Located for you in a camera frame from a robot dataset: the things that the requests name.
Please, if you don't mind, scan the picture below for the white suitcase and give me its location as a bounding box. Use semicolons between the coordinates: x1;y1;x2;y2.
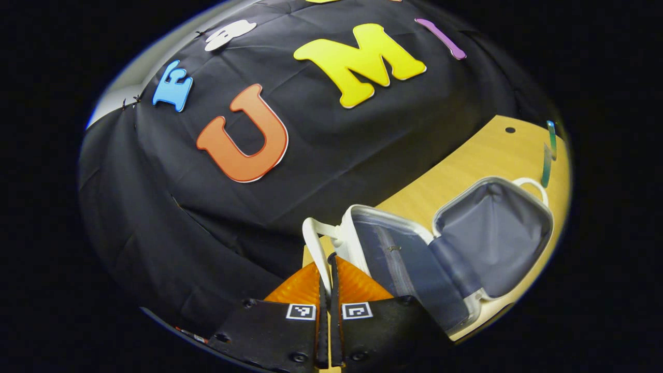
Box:
302;176;555;337

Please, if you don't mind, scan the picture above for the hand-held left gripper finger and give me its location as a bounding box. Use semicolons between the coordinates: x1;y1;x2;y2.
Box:
207;262;330;373
328;253;456;373

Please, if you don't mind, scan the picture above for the black backdrop cloth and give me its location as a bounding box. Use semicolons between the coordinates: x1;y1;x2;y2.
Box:
78;0;565;337

